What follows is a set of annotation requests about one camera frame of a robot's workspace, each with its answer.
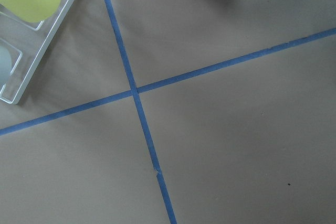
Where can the grey cup on rack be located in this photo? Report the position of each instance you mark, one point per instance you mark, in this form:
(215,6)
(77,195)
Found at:
(6,65)

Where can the white wire cup rack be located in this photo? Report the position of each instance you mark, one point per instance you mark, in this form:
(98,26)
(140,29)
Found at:
(26,43)

